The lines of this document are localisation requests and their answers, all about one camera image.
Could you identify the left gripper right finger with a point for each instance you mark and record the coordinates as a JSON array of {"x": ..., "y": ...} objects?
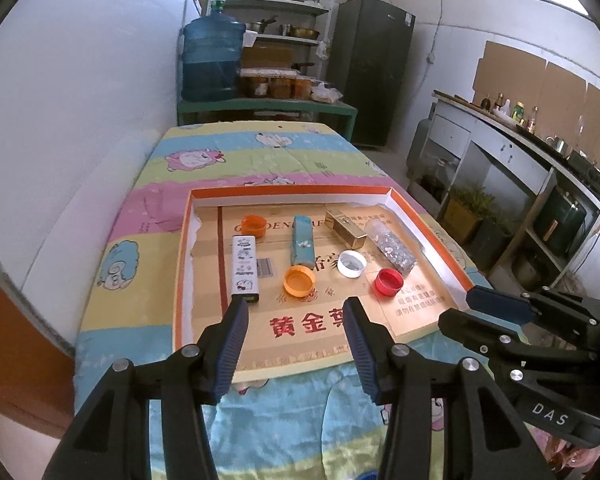
[{"x": 370, "y": 344}]

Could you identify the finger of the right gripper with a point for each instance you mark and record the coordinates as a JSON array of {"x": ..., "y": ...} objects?
[
  {"x": 475, "y": 334},
  {"x": 514, "y": 309}
]

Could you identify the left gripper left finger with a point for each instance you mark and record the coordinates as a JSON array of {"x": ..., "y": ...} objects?
[{"x": 221, "y": 344}]

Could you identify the red bottle cap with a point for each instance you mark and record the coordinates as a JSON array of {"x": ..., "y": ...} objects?
[{"x": 388, "y": 282}]

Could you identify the white lighter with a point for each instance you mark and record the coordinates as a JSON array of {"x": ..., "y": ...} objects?
[{"x": 244, "y": 278}]

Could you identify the orange bottle cap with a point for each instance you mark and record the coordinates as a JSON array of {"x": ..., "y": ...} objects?
[{"x": 299, "y": 281}]

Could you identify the teal lighter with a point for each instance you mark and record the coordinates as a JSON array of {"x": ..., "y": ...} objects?
[{"x": 302, "y": 243}]

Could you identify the colourful cartoon quilt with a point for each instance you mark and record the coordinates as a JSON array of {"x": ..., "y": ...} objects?
[{"x": 313, "y": 425}]

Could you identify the white kitchen counter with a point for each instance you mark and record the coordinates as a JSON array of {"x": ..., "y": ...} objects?
[{"x": 524, "y": 220}]

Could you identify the orange rimmed cardboard tray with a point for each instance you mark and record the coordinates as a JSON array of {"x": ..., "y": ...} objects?
[{"x": 288, "y": 335}]

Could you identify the gold lighter box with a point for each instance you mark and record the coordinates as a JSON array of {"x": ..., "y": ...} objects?
[{"x": 352, "y": 236}]

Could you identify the orange cap in tray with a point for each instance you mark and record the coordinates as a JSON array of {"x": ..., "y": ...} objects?
[{"x": 254, "y": 225}]

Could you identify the green gas cylinder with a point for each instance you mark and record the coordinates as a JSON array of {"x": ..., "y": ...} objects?
[{"x": 419, "y": 140}]

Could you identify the green bench table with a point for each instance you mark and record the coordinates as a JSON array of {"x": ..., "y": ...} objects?
[{"x": 344, "y": 110}]

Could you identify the blue water jug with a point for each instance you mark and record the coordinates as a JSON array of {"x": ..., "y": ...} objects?
[{"x": 212, "y": 56}]

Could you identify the dark green refrigerator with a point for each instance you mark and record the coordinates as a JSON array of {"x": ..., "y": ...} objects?
[{"x": 367, "y": 63}]

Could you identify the white wall shelf unit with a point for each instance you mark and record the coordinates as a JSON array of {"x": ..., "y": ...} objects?
[{"x": 300, "y": 26}]

